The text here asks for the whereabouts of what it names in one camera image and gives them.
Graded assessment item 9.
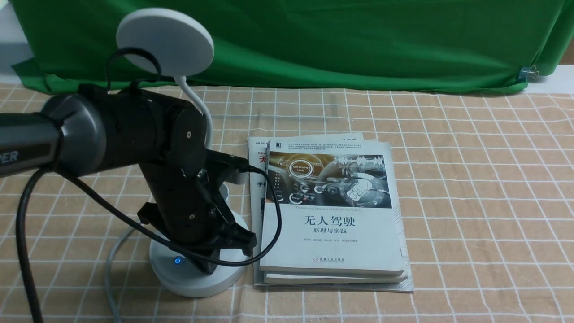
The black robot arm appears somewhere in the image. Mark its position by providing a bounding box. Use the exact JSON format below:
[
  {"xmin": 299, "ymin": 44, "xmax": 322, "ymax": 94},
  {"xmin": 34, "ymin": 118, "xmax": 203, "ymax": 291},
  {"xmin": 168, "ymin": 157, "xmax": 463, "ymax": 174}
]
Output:
[{"xmin": 1, "ymin": 84, "xmax": 257, "ymax": 274}]

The white desk lamp with socket base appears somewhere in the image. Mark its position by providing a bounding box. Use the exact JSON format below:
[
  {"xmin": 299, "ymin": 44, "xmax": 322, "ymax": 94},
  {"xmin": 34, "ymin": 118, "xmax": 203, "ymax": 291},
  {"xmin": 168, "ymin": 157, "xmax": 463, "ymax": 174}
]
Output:
[{"xmin": 116, "ymin": 8, "xmax": 244, "ymax": 298}]

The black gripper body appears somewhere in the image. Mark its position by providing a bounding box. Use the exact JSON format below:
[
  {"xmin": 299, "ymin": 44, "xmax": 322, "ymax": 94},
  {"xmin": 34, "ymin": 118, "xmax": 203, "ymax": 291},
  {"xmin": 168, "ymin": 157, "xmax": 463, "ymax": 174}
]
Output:
[{"xmin": 139, "ymin": 163, "xmax": 257, "ymax": 257}]

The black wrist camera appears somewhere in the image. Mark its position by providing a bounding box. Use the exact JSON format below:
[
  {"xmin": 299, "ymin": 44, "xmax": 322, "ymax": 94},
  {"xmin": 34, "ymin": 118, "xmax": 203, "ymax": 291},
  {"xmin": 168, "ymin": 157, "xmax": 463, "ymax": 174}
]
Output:
[{"xmin": 205, "ymin": 149, "xmax": 251, "ymax": 186}]

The middle white book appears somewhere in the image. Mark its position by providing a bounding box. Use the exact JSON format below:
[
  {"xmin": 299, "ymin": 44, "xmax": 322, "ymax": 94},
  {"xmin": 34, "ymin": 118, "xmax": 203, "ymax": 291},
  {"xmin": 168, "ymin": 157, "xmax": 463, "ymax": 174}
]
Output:
[{"xmin": 264, "ymin": 269, "xmax": 411, "ymax": 284}]

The top self-driving book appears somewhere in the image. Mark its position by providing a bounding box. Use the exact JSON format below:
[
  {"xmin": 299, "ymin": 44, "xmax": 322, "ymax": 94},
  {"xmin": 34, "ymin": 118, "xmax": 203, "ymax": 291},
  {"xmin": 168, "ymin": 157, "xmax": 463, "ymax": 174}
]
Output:
[{"xmin": 260, "ymin": 138, "xmax": 406, "ymax": 275}]

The white lamp power cord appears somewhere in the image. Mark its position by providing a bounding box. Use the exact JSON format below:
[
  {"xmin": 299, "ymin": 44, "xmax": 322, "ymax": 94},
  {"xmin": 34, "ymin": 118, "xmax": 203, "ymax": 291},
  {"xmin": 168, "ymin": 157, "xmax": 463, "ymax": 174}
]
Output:
[{"xmin": 104, "ymin": 227, "xmax": 136, "ymax": 323}]

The green backdrop cloth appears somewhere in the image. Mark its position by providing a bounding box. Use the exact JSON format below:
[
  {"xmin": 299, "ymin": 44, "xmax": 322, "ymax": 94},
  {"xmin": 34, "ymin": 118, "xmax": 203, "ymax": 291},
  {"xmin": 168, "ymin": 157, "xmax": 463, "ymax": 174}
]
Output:
[{"xmin": 11, "ymin": 0, "xmax": 573, "ymax": 94}]

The metal binder clip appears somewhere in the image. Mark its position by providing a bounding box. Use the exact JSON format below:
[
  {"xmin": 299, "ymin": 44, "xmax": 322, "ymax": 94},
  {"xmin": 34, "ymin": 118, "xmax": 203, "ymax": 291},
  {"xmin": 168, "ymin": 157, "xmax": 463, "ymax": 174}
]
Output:
[{"xmin": 517, "ymin": 65, "xmax": 540, "ymax": 82}]

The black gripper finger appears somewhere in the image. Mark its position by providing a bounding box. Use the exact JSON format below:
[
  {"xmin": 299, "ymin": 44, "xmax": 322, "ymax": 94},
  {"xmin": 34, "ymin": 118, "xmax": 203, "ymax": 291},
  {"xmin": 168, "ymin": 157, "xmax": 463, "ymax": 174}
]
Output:
[{"xmin": 191, "ymin": 251, "xmax": 221, "ymax": 275}]

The bottom thin magazine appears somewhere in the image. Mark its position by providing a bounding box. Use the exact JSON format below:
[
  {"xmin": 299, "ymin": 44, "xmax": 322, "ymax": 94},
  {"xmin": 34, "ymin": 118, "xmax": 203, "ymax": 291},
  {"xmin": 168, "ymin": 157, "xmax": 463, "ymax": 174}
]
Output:
[{"xmin": 248, "ymin": 132, "xmax": 414, "ymax": 293}]

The checkered orange tablecloth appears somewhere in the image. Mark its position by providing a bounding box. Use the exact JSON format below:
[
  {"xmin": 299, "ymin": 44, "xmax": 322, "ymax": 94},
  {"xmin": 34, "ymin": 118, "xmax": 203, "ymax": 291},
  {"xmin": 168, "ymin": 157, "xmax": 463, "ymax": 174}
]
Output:
[{"xmin": 26, "ymin": 87, "xmax": 574, "ymax": 323}]

